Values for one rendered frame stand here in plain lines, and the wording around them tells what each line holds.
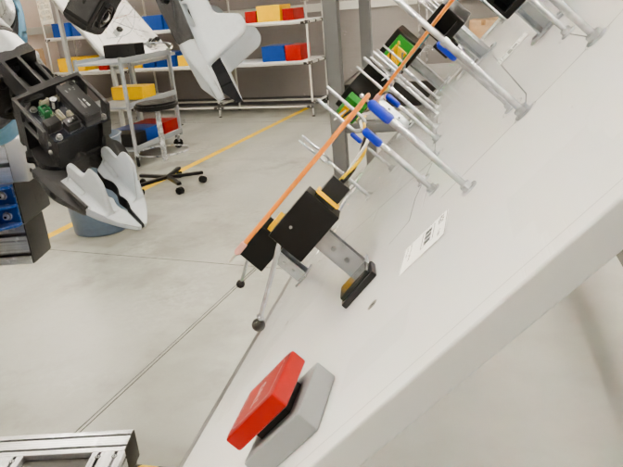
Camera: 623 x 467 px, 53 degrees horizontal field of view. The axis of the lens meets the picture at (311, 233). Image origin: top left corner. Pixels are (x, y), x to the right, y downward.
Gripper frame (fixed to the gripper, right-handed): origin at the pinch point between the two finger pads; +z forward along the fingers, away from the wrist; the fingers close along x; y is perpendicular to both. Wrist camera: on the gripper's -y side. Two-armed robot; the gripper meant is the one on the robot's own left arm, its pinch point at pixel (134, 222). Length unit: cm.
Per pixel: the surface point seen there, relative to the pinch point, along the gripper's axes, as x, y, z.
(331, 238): 11.1, 5.4, 15.2
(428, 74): 79, -26, -10
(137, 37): 338, -439, -449
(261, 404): -9.1, 17.2, 24.3
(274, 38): 528, -488, -407
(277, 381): -7.5, 17.4, 23.9
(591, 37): 24.0, 28.7, 21.9
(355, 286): 7.0, 8.6, 20.8
